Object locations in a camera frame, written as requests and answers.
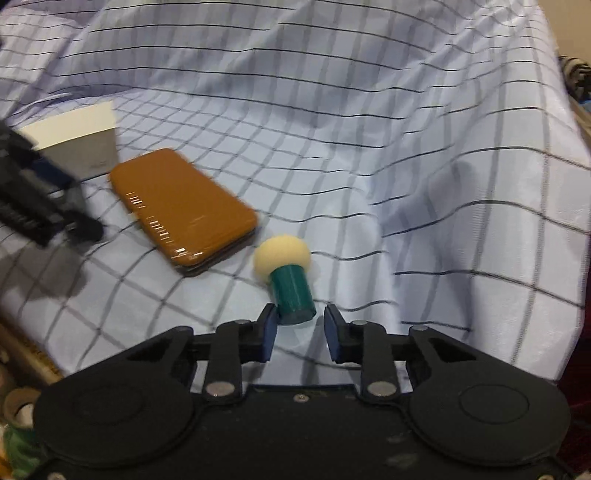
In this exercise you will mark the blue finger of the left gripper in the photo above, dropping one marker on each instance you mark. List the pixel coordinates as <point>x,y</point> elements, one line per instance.
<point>52,174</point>

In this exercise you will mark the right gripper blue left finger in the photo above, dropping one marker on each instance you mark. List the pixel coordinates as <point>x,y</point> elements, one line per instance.
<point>266,328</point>

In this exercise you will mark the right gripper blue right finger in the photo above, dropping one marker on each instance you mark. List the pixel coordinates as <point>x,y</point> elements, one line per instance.
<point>333,325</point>

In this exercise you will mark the cream sponge green handle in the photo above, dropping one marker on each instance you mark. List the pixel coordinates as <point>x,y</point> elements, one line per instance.
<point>282,262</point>

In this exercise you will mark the black white patterned item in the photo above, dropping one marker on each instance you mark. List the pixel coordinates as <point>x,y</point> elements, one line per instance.
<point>577,77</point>

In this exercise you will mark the green cloth with tape roll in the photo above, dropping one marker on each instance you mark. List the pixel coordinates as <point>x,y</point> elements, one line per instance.
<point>21,443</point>

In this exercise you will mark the white cardboard box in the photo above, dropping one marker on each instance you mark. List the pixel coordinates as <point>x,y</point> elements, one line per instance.
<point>81,141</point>

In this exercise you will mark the checkered light blue cloth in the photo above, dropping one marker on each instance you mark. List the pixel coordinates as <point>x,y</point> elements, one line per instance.
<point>425,150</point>

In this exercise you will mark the brown leather case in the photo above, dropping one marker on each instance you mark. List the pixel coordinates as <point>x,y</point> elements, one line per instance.
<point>191,219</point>

